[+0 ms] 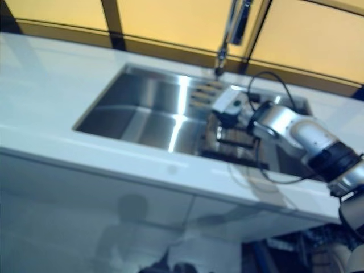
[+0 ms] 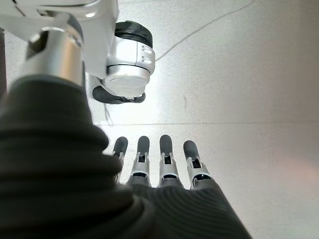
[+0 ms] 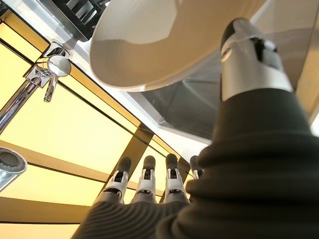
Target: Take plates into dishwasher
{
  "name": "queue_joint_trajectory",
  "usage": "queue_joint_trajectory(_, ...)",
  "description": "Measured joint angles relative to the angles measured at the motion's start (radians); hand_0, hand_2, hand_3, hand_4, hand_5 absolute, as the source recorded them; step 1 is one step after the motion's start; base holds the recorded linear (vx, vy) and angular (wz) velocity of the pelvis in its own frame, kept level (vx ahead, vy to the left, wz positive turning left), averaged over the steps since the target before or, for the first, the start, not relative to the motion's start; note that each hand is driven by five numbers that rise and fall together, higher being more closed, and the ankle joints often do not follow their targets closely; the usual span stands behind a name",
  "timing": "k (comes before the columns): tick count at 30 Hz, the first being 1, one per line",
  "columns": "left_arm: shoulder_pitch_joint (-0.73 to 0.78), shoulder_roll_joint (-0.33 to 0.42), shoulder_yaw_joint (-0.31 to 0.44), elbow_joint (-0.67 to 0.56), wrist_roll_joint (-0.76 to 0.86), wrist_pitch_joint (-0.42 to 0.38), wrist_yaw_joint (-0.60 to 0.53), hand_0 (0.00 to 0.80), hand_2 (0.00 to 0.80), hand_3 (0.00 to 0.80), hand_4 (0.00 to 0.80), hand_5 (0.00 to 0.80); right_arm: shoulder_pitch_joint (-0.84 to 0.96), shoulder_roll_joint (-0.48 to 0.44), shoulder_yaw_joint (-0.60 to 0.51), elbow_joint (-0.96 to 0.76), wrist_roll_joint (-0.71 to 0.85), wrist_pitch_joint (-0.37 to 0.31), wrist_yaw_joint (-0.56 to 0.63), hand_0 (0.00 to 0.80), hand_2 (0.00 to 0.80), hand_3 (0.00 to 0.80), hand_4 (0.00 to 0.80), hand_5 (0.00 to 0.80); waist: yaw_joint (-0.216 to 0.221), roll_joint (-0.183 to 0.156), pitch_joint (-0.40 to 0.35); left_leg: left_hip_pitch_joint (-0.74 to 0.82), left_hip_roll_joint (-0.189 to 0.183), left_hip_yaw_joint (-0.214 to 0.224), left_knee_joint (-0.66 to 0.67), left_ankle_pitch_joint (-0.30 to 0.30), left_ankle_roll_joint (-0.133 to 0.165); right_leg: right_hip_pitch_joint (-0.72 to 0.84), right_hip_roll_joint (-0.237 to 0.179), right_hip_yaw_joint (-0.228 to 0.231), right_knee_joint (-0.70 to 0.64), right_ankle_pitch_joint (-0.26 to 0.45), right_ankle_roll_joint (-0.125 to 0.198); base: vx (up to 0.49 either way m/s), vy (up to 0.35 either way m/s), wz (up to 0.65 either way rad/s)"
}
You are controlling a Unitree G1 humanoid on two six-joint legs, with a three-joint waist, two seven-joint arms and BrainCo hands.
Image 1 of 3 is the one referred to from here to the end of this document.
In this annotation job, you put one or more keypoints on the black dish drying rack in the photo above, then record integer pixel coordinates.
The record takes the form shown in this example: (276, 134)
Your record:
(236, 142)

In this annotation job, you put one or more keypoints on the white cabinet door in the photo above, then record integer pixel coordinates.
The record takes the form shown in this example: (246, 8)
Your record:
(256, 216)
(85, 185)

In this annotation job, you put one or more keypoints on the stainless steel sink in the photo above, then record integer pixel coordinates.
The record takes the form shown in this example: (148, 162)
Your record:
(128, 108)

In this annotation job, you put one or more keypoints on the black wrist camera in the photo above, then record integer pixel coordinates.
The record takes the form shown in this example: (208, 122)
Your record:
(231, 118)

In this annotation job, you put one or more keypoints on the chrome gooseneck faucet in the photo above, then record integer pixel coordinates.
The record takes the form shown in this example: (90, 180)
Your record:
(240, 25)

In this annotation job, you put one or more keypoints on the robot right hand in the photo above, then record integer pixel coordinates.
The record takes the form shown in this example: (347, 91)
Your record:
(230, 99)

